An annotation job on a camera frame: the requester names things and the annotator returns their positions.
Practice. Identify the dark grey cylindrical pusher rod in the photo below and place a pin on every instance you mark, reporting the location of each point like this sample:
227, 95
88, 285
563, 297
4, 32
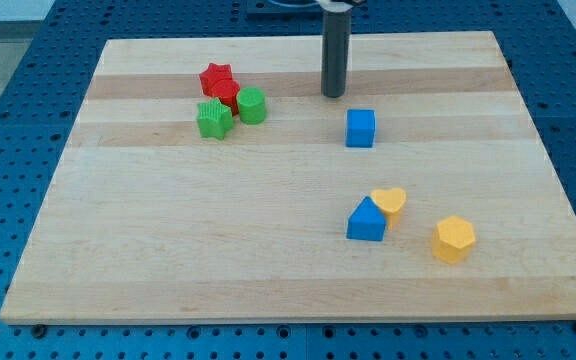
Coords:
335, 47

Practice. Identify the yellow hexagon block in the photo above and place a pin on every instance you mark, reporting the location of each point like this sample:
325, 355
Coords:
453, 239

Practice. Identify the red star block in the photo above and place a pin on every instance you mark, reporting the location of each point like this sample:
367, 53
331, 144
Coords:
212, 75

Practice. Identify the green cylinder block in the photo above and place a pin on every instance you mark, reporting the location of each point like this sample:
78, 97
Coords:
251, 105

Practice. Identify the blue triangular prism block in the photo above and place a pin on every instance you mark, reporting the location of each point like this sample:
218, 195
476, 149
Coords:
366, 222

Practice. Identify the red cylinder block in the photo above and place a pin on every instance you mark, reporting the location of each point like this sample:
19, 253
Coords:
226, 91

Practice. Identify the blue cube block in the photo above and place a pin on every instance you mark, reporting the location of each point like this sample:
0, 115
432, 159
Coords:
360, 128

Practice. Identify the wooden board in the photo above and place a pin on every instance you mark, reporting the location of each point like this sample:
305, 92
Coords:
146, 222

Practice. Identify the yellow heart block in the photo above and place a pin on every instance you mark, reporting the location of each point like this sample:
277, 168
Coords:
390, 202

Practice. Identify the green star block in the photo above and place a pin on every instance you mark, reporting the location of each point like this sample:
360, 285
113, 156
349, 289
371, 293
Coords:
214, 119

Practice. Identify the white rod mount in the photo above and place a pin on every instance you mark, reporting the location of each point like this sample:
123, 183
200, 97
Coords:
339, 5

